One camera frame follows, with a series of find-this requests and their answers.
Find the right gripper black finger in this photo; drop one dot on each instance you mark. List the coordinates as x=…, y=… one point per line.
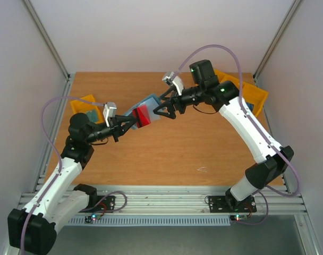
x=166, y=111
x=167, y=95

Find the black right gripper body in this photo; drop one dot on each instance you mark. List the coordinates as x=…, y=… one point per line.
x=176, y=101

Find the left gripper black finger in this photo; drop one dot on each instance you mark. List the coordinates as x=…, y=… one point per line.
x=123, y=119
x=125, y=126

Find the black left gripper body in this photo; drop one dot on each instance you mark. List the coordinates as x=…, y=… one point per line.
x=115, y=129

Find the red card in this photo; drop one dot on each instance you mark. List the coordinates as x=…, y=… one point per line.
x=141, y=115

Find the teal leather card holder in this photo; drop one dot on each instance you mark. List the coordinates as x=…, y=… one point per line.
x=147, y=106

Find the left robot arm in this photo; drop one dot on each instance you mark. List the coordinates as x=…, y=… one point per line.
x=35, y=227

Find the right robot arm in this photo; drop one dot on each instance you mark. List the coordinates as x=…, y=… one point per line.
x=271, y=158

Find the green card in small bin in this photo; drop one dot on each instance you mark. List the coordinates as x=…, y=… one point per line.
x=92, y=115

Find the blue card in bin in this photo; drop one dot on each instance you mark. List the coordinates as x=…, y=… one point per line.
x=250, y=106

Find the small yellow bin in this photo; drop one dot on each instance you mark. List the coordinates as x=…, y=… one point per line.
x=87, y=103

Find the yellow three-compartment bin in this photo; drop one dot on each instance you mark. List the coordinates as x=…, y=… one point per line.
x=250, y=92

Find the left circuit board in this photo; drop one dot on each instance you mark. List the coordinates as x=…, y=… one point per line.
x=92, y=218

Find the circuit board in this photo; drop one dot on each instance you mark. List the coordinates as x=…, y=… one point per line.
x=92, y=218
x=238, y=217

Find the right circuit board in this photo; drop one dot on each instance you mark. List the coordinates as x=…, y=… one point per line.
x=238, y=217

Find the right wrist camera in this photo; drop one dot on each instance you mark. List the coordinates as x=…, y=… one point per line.
x=174, y=81

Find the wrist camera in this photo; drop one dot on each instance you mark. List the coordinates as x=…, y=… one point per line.
x=174, y=81
x=109, y=111

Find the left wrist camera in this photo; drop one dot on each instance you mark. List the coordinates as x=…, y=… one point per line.
x=109, y=111

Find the aluminium frame rail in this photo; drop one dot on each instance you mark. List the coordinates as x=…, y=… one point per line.
x=190, y=200

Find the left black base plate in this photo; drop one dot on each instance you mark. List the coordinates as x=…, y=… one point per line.
x=107, y=204

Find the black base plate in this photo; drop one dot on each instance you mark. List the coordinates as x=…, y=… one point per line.
x=107, y=204
x=218, y=204

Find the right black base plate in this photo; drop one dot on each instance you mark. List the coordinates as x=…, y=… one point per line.
x=218, y=204

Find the grey slotted cable duct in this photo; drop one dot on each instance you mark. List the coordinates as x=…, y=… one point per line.
x=130, y=221

